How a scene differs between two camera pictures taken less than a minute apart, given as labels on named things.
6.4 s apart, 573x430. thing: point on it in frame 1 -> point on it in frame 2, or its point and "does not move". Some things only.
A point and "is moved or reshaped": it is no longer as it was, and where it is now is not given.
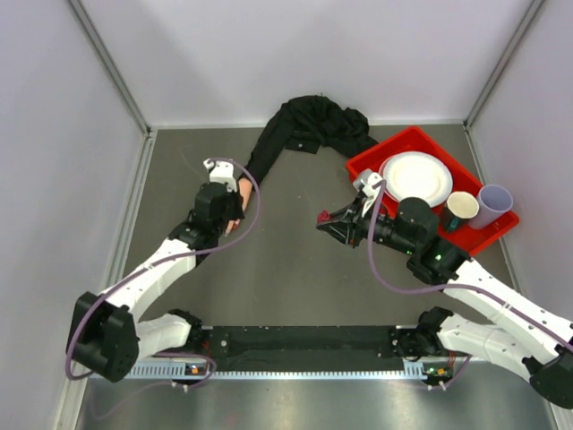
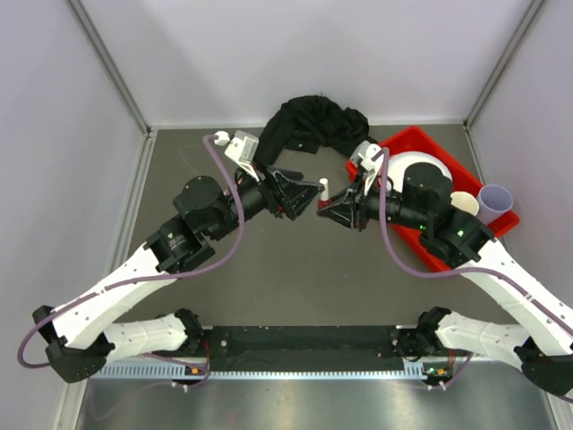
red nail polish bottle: [323, 217] is moved or reshaped
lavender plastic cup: [494, 201] does not move
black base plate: [303, 348] does not move
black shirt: [304, 124] does not move
